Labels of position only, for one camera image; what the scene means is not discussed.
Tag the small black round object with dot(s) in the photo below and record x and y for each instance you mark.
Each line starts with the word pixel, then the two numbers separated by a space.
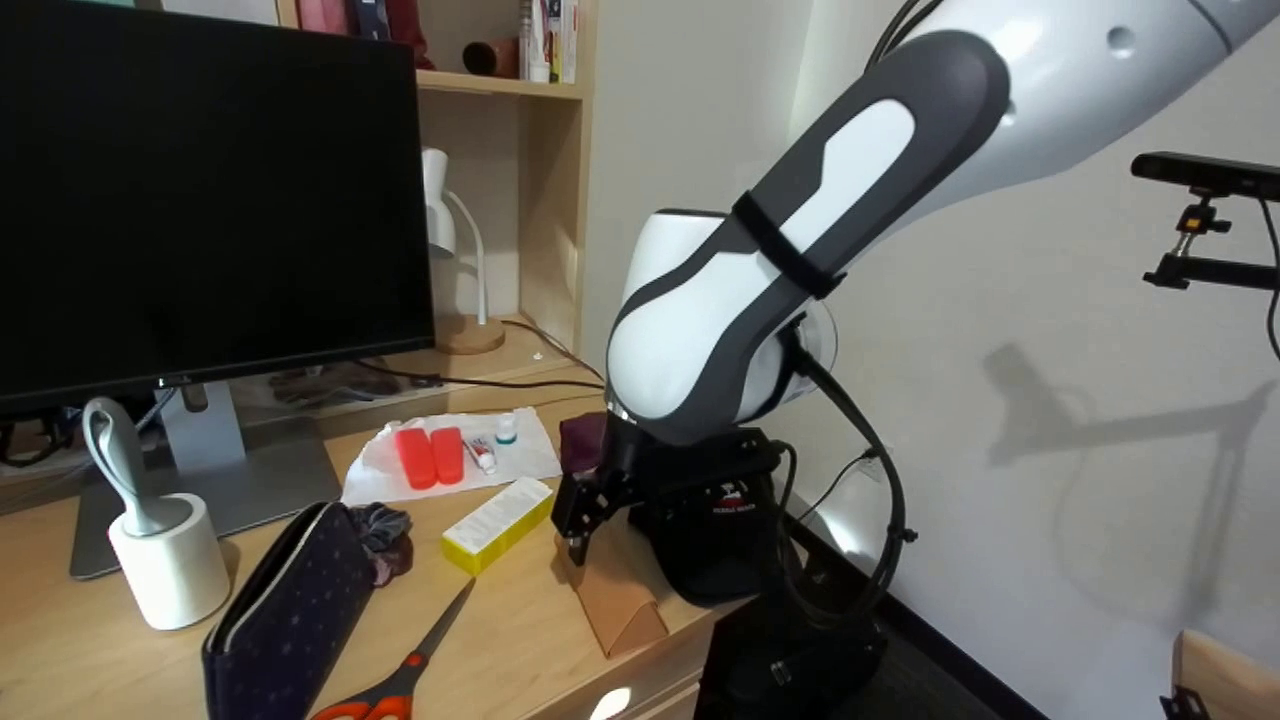
pixel 478 58

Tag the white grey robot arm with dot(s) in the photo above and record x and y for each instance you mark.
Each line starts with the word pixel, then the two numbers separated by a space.
pixel 802 202

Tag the small white bottle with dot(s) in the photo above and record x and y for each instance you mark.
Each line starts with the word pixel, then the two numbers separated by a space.
pixel 505 435

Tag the white cylindrical holder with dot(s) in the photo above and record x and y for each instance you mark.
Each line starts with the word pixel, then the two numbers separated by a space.
pixel 168 567

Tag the silver monitor stand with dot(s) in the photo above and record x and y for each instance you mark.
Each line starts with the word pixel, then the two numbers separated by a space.
pixel 203 435

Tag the black cap with logo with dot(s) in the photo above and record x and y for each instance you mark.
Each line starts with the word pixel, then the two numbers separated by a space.
pixel 726 547

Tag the white desk lamp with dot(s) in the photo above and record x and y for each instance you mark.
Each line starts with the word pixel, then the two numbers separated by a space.
pixel 437 202

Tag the black fabric bag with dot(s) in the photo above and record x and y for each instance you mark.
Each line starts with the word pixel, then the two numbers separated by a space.
pixel 784 654

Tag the wooden shelf unit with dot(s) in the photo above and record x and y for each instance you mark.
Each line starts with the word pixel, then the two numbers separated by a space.
pixel 546 202

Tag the dark red book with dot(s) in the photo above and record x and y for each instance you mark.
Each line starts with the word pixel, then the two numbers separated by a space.
pixel 392 27

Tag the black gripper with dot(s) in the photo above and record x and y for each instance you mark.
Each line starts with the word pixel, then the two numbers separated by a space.
pixel 692 460

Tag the yellow white box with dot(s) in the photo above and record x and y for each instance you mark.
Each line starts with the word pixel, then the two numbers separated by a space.
pixel 499 524

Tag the white red printed carton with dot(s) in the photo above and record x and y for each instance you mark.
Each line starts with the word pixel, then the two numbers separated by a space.
pixel 546 40

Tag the black camera on stand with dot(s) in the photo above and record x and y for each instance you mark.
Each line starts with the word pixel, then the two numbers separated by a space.
pixel 1202 175

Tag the small dark bundle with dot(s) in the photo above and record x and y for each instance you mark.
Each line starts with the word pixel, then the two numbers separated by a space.
pixel 386 534

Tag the black flat board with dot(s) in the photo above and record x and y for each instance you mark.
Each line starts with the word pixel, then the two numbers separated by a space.
pixel 935 681

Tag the black computer monitor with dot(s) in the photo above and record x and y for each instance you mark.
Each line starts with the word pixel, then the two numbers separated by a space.
pixel 203 202

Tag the wooden desk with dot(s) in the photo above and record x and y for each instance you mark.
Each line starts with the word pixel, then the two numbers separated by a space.
pixel 533 625

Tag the pink book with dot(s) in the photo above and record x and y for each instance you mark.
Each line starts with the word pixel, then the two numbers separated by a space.
pixel 322 14

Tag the dark dotted pencil case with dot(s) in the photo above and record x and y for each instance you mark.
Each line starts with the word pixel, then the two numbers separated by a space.
pixel 285 612

